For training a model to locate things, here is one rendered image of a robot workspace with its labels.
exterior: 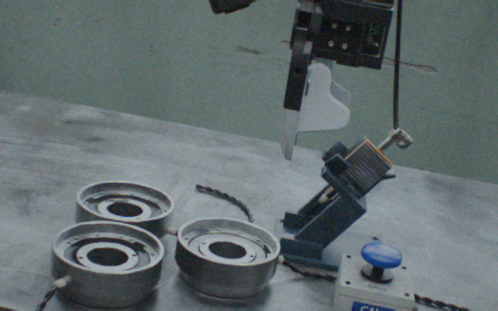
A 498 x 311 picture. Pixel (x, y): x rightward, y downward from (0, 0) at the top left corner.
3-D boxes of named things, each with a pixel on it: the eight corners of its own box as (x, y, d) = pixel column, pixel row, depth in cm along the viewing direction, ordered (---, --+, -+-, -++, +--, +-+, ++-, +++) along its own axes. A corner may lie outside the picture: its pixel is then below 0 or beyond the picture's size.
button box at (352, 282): (331, 326, 74) (341, 282, 73) (333, 291, 81) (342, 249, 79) (415, 344, 74) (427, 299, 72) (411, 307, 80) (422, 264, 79)
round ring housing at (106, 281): (108, 247, 82) (111, 212, 81) (181, 288, 77) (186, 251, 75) (25, 277, 74) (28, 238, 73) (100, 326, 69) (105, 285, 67)
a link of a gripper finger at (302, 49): (299, 112, 67) (318, 9, 65) (281, 110, 67) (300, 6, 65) (301, 108, 71) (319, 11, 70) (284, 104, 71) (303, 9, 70)
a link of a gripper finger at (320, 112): (339, 174, 68) (360, 70, 67) (272, 161, 69) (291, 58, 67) (338, 168, 71) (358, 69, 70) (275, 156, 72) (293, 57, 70)
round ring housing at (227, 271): (182, 301, 74) (188, 263, 73) (165, 250, 84) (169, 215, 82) (286, 301, 77) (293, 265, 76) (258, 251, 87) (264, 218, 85)
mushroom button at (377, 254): (352, 299, 75) (362, 252, 73) (352, 279, 79) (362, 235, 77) (393, 307, 75) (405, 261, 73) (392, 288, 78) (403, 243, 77)
